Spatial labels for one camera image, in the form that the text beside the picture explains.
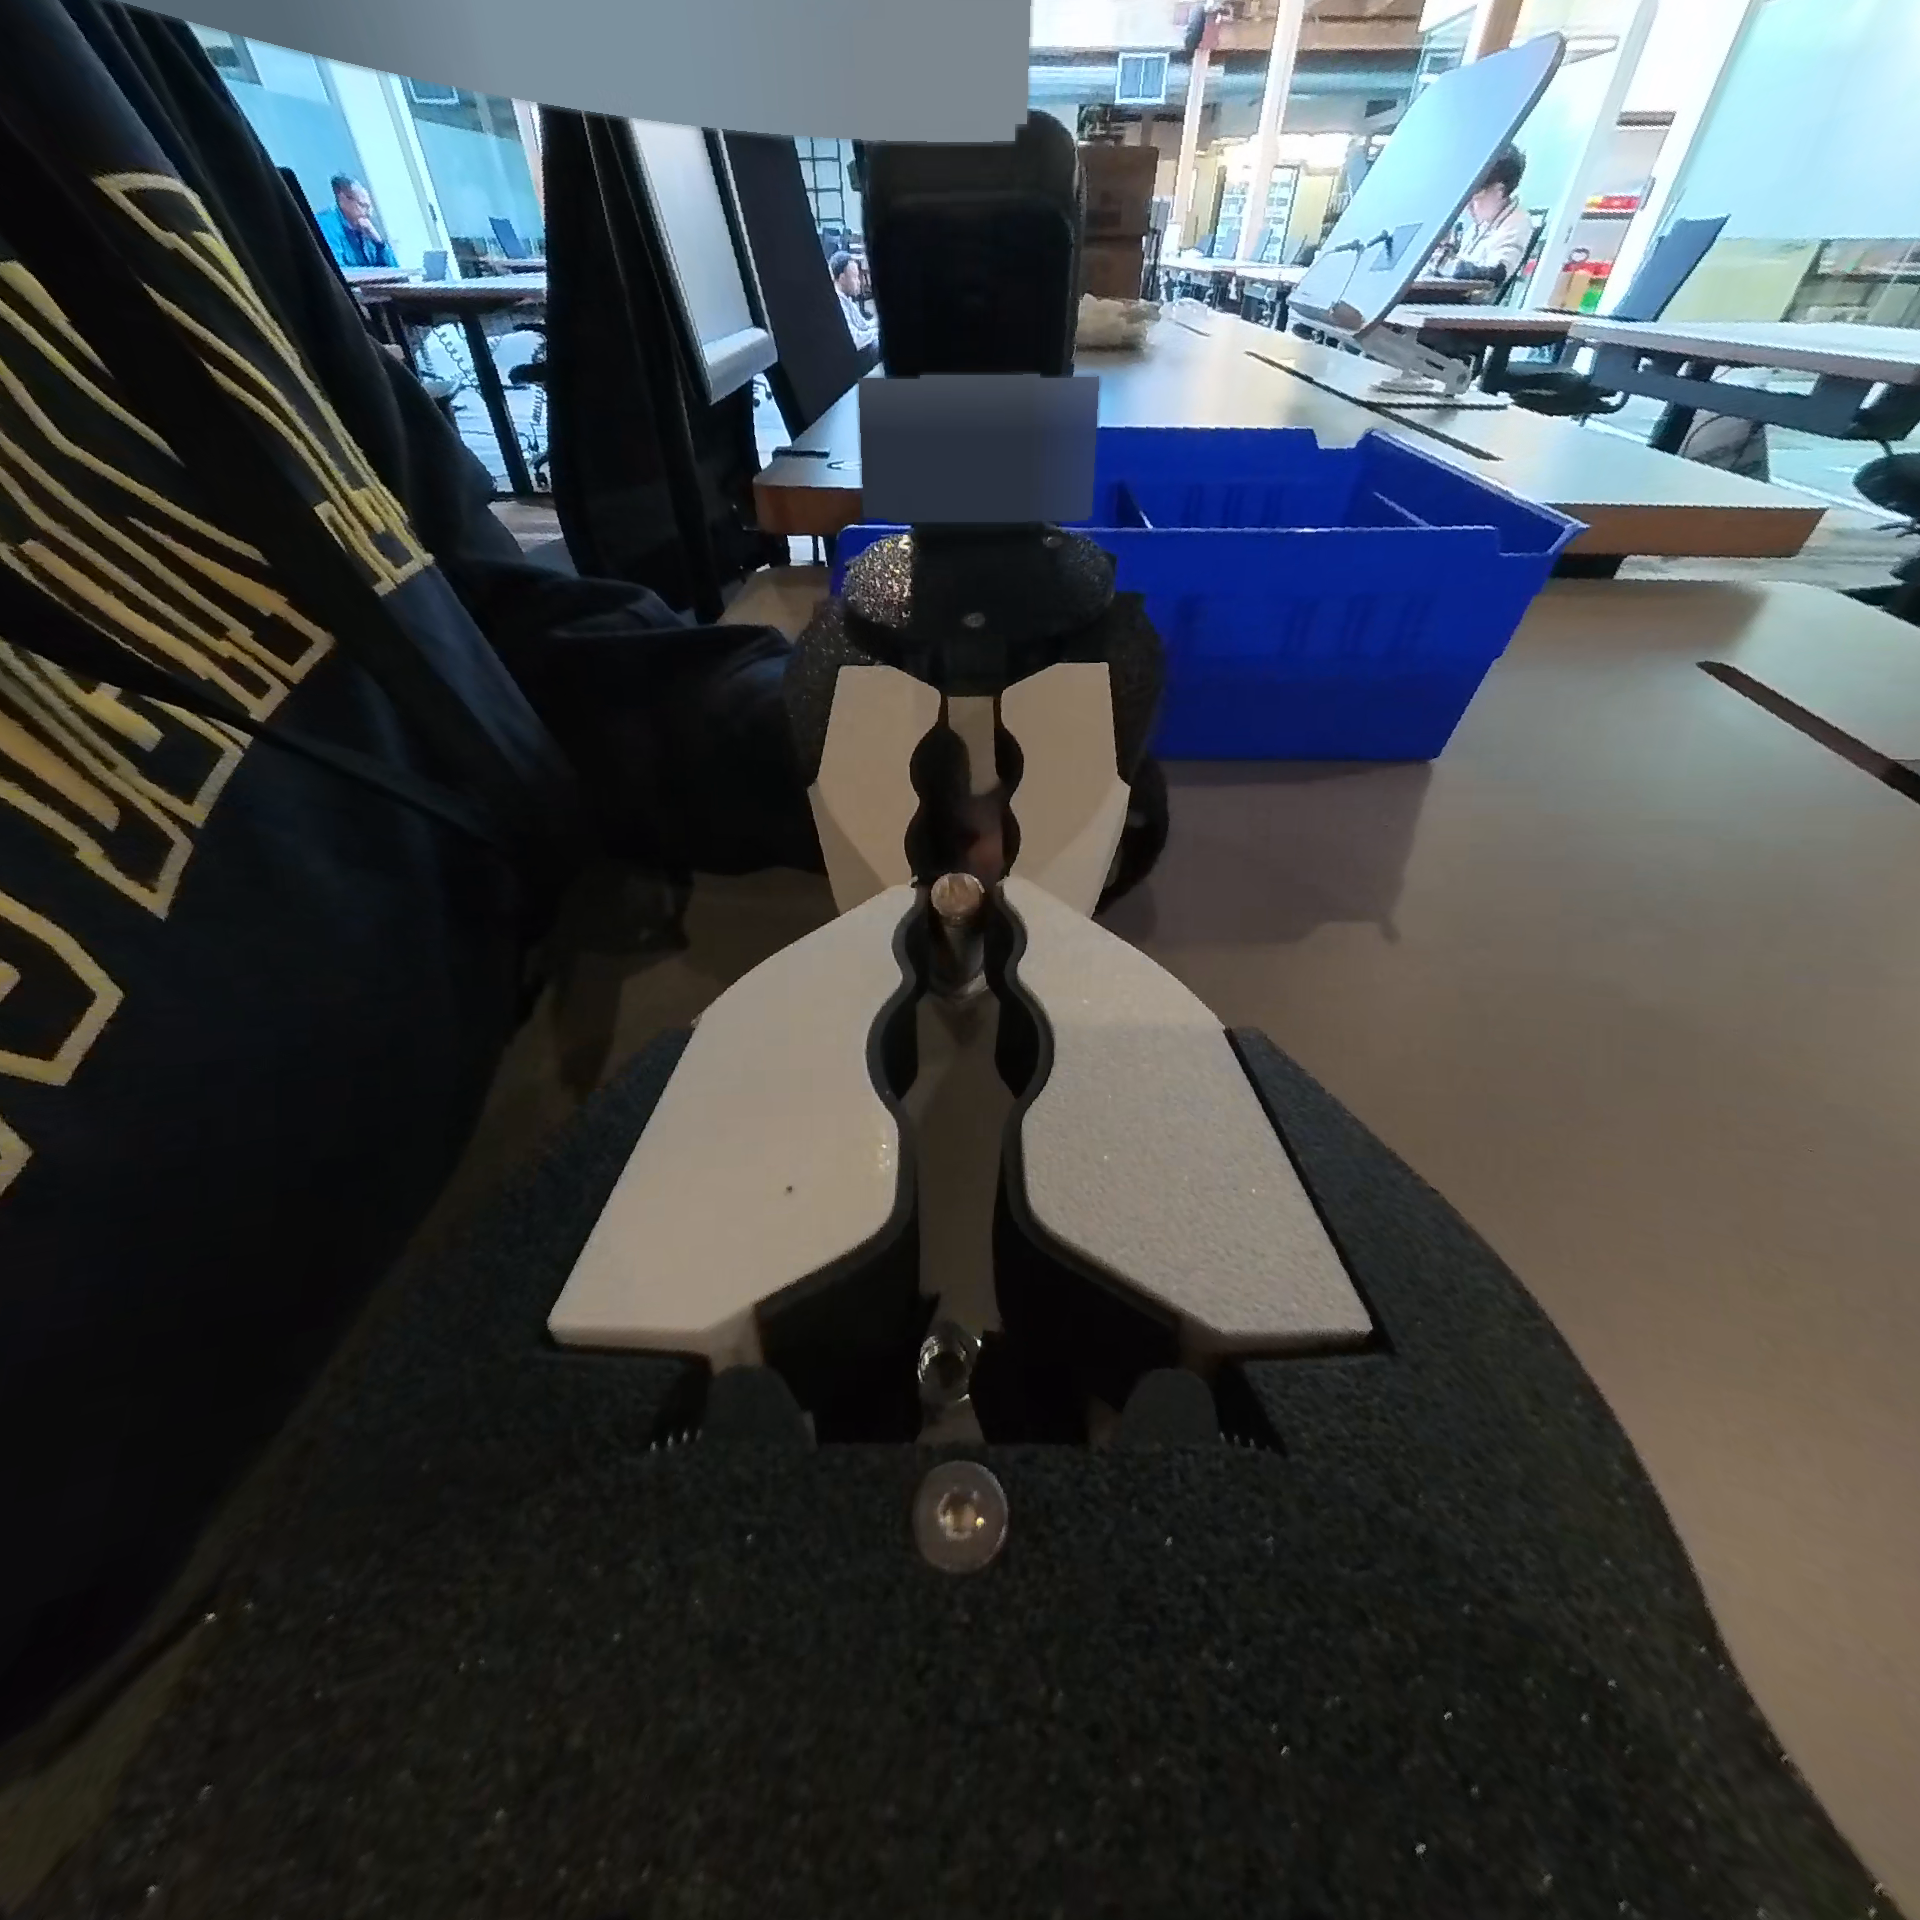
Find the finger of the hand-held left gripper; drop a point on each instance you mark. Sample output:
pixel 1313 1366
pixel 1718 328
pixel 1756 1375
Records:
pixel 1073 783
pixel 862 783

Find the white panel board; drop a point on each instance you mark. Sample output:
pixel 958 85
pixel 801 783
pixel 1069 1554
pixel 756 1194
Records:
pixel 697 255

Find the black panel board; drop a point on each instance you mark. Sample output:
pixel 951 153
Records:
pixel 796 273

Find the black hanging cloth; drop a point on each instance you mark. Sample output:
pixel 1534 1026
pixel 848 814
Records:
pixel 616 374

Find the cardboard box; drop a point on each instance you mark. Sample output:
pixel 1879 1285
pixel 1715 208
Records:
pixel 1118 227

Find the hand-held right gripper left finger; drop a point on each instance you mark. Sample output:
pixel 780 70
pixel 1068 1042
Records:
pixel 747 1169

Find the small shiny metal part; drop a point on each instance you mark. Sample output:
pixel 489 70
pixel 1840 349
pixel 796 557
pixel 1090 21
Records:
pixel 948 1359

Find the steel hex bolt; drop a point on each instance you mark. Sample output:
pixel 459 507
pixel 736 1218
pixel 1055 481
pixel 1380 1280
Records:
pixel 957 936

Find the grey tilted board on stand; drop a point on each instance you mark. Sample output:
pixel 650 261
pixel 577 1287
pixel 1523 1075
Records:
pixel 1424 178

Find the black office chair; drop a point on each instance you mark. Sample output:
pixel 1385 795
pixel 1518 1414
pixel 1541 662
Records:
pixel 1666 287

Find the blue plastic bin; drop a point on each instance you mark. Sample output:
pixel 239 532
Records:
pixel 1323 631

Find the person's left forearm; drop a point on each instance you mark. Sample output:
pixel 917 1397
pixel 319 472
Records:
pixel 660 704

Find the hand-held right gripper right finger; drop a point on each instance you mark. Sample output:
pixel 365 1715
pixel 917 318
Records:
pixel 1184 1185

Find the person's navy printed sweatshirt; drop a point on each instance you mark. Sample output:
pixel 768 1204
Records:
pixel 227 900

